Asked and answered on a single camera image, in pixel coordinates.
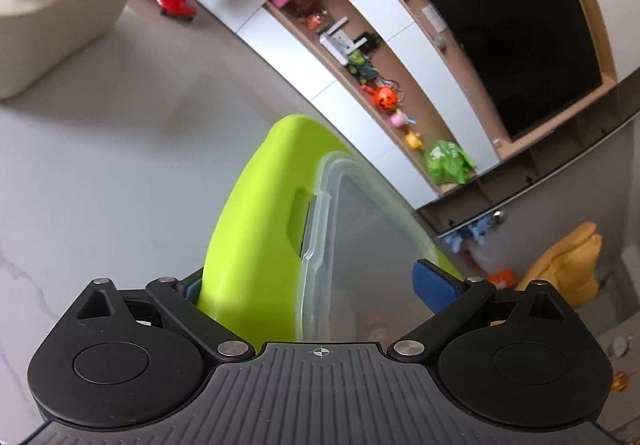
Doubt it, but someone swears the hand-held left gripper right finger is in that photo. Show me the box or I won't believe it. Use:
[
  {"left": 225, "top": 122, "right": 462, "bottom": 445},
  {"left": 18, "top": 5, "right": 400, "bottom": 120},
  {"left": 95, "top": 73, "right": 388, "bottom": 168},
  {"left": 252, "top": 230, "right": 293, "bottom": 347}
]
[{"left": 387, "top": 260, "right": 571, "bottom": 365}]

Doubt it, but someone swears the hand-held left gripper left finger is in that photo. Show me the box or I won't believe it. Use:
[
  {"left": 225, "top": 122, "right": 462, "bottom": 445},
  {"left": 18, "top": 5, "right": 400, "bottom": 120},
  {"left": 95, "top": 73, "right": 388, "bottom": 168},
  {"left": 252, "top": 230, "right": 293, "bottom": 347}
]
[{"left": 75, "top": 272, "right": 253, "bottom": 365}]

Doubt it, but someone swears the green lid with clear flap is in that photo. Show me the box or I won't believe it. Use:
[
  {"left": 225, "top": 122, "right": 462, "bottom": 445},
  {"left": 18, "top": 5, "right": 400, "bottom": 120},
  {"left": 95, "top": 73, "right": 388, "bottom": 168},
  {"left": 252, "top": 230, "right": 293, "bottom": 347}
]
[{"left": 196, "top": 114, "right": 463, "bottom": 356}]

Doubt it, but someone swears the white marble desktop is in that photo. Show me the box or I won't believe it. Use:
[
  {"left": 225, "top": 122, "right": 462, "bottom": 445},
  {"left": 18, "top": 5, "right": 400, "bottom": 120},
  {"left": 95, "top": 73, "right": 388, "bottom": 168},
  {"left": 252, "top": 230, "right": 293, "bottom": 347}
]
[{"left": 0, "top": 0, "right": 441, "bottom": 431}]

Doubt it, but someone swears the blue zombie figure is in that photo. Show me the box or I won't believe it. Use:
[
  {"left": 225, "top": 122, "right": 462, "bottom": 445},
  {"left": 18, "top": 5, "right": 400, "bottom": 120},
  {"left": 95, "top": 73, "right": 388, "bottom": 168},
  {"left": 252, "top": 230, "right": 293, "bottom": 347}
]
[{"left": 444, "top": 210, "right": 507, "bottom": 253}]

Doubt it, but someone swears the green plastic bag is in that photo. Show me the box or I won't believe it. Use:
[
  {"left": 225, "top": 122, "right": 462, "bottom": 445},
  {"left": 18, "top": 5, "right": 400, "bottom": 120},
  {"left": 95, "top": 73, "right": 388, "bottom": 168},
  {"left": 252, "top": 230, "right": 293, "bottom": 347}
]
[{"left": 424, "top": 140, "right": 477, "bottom": 186}]

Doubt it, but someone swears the yellow padded chair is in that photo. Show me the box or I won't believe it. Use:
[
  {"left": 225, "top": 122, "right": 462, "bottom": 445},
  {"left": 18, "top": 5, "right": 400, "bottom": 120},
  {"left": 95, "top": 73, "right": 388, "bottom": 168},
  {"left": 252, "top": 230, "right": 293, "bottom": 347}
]
[{"left": 517, "top": 222, "right": 603, "bottom": 308}]

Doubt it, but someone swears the dark glass cabinet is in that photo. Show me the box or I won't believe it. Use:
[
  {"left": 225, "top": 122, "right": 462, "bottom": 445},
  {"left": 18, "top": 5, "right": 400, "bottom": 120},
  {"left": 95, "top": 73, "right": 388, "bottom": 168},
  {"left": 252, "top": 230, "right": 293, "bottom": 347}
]
[{"left": 417, "top": 110, "right": 640, "bottom": 241}]

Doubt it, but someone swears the orange pumpkin bucket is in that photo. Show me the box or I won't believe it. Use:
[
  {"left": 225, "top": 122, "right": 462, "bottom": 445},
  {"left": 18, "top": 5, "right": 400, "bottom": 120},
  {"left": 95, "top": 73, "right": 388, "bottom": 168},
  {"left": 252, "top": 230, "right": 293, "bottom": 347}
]
[{"left": 374, "top": 85, "right": 401, "bottom": 112}]

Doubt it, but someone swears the green toy tractor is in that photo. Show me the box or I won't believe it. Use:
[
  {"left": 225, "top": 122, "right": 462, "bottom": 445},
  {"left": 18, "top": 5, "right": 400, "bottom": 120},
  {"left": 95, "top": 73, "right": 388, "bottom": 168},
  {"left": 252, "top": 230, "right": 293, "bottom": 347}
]
[{"left": 347, "top": 50, "right": 378, "bottom": 87}]

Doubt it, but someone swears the white device with stand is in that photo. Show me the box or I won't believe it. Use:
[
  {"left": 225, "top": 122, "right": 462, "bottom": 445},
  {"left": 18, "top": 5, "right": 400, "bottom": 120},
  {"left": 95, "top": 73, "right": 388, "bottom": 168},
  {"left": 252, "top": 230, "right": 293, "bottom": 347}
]
[{"left": 320, "top": 16, "right": 366, "bottom": 66}]

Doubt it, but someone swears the cream oval container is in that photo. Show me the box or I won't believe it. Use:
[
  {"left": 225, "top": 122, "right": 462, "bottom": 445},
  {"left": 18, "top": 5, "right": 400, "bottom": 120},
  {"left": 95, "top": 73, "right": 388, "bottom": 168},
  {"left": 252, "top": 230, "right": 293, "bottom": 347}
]
[{"left": 0, "top": 0, "right": 147, "bottom": 100}]

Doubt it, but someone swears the black television screen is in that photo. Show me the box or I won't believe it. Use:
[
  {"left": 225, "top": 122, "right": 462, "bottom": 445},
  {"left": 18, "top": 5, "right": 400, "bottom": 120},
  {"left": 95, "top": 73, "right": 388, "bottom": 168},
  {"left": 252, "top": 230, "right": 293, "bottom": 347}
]
[{"left": 365, "top": 0, "right": 603, "bottom": 141}]

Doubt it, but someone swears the white wall cabinet with shelf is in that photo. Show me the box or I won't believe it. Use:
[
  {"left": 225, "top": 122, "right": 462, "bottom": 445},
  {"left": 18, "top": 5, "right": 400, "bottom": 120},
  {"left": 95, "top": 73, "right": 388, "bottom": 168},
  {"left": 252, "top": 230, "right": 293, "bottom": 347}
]
[{"left": 120, "top": 0, "right": 618, "bottom": 211}]

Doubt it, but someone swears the white wall card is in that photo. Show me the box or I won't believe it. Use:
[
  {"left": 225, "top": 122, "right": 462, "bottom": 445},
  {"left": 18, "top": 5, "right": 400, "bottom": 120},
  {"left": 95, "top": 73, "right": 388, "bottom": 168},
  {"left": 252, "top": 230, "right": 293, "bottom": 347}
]
[{"left": 421, "top": 4, "right": 448, "bottom": 33}]

